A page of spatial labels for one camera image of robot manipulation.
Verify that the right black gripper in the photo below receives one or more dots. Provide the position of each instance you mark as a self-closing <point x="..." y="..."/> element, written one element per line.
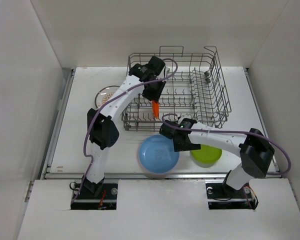
<point x="193" y="146"/>

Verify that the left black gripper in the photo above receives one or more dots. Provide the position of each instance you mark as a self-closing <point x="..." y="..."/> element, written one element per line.
<point x="155" y="96"/>

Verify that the small orange plate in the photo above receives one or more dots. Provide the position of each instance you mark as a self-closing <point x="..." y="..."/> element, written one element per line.
<point x="155" y="109"/>

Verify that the blue plate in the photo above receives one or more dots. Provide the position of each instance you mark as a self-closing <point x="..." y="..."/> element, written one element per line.
<point x="156" y="155"/>

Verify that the small green plate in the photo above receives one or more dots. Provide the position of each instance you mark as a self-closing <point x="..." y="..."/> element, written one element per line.
<point x="206" y="156"/>

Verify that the white plate brown floral pattern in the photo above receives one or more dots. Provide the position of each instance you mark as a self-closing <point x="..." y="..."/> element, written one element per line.
<point x="104" y="95"/>

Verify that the pink plate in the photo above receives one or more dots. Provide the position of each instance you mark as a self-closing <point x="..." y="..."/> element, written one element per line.
<point x="158" y="176"/>

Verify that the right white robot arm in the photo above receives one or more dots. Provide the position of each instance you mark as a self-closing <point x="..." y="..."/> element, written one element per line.
<point x="253" y="149"/>

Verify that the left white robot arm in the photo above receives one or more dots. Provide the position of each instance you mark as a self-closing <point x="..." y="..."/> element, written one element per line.
<point x="102" y="132"/>

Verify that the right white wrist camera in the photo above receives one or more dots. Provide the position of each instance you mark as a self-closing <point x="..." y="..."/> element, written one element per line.
<point x="183" y="117"/>

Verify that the grey wire dish rack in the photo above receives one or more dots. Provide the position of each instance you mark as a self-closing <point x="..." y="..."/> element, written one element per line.
<point x="197" y="90"/>

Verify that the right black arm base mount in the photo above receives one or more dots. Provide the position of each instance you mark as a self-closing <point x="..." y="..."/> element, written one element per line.
<point x="222" y="197"/>

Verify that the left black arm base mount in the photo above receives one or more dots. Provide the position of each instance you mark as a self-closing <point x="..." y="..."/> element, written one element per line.
<point x="105" y="200"/>

